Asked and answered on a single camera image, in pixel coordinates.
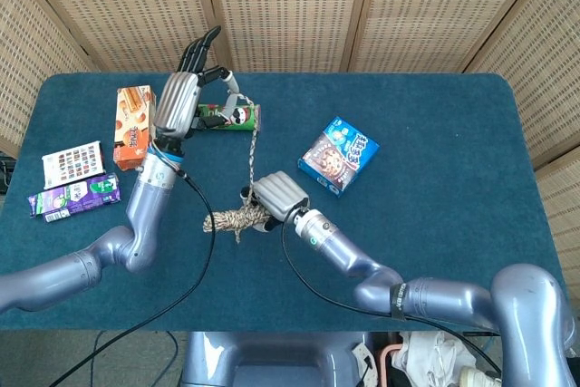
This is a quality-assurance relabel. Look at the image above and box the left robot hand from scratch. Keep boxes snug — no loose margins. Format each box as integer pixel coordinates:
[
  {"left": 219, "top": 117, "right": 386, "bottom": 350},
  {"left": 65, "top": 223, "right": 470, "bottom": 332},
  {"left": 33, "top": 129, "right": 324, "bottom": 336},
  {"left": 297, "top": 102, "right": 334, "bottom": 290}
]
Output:
[{"left": 152, "top": 25, "right": 242, "bottom": 141}]

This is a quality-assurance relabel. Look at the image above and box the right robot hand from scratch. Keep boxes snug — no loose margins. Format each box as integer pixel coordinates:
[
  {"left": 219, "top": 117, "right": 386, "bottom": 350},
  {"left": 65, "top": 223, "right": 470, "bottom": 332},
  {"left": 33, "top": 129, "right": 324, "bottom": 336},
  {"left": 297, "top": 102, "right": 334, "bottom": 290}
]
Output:
[{"left": 239, "top": 170, "right": 312, "bottom": 232}]

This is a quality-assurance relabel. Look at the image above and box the beige braided rope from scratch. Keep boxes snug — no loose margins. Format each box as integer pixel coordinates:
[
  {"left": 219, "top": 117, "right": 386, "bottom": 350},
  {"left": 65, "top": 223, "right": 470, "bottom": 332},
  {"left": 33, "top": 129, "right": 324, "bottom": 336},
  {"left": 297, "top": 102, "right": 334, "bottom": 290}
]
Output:
[{"left": 201, "top": 92, "right": 273, "bottom": 245}]

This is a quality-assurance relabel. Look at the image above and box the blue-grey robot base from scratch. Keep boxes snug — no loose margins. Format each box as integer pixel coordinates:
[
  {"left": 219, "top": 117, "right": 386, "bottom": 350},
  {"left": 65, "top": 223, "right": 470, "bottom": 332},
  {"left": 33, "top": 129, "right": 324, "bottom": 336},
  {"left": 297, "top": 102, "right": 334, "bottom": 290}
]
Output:
[{"left": 180, "top": 331, "right": 377, "bottom": 387}]

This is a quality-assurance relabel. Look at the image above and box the orange biscuit box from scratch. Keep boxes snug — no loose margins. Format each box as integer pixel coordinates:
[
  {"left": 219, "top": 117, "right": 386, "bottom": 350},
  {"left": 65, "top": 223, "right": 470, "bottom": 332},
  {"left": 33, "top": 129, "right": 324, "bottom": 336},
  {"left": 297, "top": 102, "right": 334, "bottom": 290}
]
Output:
[{"left": 112, "top": 84, "right": 158, "bottom": 172}]

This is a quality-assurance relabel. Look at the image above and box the blue cookie box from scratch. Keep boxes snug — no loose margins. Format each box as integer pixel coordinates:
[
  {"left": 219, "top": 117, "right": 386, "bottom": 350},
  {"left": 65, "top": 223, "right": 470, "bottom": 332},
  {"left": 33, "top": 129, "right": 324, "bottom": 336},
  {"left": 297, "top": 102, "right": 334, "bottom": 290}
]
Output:
[{"left": 296, "top": 115, "right": 381, "bottom": 198}]

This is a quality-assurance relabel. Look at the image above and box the green Pringles can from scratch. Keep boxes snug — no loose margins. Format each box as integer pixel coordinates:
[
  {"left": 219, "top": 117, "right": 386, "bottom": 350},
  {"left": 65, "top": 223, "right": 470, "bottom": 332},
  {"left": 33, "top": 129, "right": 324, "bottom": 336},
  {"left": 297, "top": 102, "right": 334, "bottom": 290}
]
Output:
[{"left": 197, "top": 103, "right": 263, "bottom": 132}]

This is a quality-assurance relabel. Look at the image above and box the woven bamboo screen panel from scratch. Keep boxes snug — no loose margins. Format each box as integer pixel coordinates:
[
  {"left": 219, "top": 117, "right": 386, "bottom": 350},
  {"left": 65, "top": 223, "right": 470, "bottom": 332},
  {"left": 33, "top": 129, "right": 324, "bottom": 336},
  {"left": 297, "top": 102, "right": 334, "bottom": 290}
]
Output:
[
  {"left": 348, "top": 0, "right": 554, "bottom": 73},
  {"left": 11, "top": 0, "right": 235, "bottom": 73},
  {"left": 534, "top": 146, "right": 580, "bottom": 266},
  {"left": 0, "top": 0, "right": 99, "bottom": 157},
  {"left": 464, "top": 0, "right": 580, "bottom": 169},
  {"left": 198, "top": 0, "right": 377, "bottom": 73}
]

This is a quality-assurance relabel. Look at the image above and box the white box with colourful squares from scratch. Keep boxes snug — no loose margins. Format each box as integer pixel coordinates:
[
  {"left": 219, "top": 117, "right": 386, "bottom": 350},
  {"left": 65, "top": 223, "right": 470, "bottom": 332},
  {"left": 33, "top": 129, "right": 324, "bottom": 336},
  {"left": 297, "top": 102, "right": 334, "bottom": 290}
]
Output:
[{"left": 41, "top": 140, "right": 105, "bottom": 191}]

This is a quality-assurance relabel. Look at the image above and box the purple snack box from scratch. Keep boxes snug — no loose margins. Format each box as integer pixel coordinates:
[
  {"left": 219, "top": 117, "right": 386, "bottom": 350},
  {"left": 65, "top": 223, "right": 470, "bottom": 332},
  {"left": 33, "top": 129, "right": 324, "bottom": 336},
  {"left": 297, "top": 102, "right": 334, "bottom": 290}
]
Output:
[{"left": 27, "top": 172, "right": 122, "bottom": 224}]

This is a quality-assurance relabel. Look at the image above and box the blue felt table cloth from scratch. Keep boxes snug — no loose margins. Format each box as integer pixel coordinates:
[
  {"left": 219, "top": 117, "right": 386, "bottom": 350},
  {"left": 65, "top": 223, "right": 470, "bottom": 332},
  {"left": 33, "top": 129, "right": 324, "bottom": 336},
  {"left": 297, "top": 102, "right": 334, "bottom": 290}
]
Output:
[{"left": 0, "top": 72, "right": 567, "bottom": 334}]

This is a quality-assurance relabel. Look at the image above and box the white crumpled cloth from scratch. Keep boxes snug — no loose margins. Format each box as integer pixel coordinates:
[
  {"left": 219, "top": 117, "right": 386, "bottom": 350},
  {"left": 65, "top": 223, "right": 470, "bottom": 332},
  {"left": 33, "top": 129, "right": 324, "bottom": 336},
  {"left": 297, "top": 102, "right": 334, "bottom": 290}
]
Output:
[{"left": 391, "top": 331, "right": 477, "bottom": 387}]

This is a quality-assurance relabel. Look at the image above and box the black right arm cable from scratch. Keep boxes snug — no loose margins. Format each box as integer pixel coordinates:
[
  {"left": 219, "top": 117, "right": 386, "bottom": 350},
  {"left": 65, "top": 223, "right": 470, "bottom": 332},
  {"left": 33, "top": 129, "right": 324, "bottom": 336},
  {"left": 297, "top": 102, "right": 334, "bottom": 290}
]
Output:
[{"left": 280, "top": 218, "right": 502, "bottom": 374}]

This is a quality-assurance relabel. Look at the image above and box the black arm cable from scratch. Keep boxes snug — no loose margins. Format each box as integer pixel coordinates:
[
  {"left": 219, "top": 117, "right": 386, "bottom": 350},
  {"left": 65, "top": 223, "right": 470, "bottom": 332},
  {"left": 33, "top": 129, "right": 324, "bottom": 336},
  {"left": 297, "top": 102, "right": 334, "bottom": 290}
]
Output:
[
  {"left": 47, "top": 169, "right": 218, "bottom": 387},
  {"left": 280, "top": 218, "right": 502, "bottom": 374}
]

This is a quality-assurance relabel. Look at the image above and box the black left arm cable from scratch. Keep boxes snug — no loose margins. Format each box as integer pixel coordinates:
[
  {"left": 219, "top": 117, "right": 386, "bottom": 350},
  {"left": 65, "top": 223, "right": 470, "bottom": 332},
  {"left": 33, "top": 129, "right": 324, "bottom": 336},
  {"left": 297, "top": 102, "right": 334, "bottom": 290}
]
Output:
[{"left": 47, "top": 169, "right": 218, "bottom": 387}]

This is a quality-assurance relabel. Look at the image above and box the black velcro strap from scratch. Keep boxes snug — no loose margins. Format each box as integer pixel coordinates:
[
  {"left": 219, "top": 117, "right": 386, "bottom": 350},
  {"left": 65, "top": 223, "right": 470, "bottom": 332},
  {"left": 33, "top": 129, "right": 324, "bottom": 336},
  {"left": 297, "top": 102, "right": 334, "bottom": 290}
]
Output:
[{"left": 389, "top": 282, "right": 408, "bottom": 321}]

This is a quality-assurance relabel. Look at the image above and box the pink stool frame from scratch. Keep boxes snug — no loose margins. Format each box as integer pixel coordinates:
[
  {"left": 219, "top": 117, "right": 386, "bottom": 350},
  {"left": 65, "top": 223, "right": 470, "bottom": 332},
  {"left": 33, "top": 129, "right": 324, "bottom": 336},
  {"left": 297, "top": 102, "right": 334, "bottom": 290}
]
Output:
[{"left": 379, "top": 343, "right": 404, "bottom": 387}]

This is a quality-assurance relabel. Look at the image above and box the blue floor cable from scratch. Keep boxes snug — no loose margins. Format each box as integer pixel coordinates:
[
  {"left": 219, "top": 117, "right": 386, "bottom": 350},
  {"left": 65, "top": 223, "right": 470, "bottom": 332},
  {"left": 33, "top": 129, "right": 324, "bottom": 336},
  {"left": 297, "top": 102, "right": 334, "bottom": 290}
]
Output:
[{"left": 89, "top": 331, "right": 179, "bottom": 387}]

